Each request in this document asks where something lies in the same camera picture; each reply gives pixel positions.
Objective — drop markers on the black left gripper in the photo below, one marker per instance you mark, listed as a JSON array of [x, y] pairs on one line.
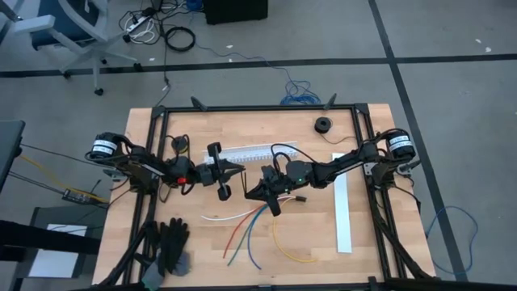
[[212, 174]]

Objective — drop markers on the white blue office chair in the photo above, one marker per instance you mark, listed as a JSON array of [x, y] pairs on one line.
[[72, 28]]

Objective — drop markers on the black box on floor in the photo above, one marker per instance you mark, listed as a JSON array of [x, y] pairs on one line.
[[234, 11]]

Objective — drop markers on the white flat duct cover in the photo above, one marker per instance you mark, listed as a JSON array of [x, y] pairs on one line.
[[342, 218]]

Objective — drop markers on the dark side desk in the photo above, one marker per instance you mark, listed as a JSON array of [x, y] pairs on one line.
[[10, 145]]

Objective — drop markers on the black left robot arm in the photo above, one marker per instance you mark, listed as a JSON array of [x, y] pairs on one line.
[[141, 169]]

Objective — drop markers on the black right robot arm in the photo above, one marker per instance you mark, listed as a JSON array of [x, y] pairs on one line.
[[343, 165]]

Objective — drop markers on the black aluminium table frame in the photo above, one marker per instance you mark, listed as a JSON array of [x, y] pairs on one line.
[[258, 108]]

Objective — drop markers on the black glove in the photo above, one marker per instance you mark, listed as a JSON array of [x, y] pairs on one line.
[[173, 242]]

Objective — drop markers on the small black electronics box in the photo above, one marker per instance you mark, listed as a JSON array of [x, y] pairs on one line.
[[74, 196]]

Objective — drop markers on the grey green glove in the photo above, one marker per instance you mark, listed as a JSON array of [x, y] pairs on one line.
[[151, 277]]

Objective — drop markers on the white paper sheet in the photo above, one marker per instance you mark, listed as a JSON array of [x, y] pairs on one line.
[[52, 262]]

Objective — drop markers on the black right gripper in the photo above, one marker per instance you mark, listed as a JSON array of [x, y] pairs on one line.
[[274, 186]]

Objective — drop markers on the white power strip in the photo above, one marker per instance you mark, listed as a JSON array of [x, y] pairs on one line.
[[139, 24]]

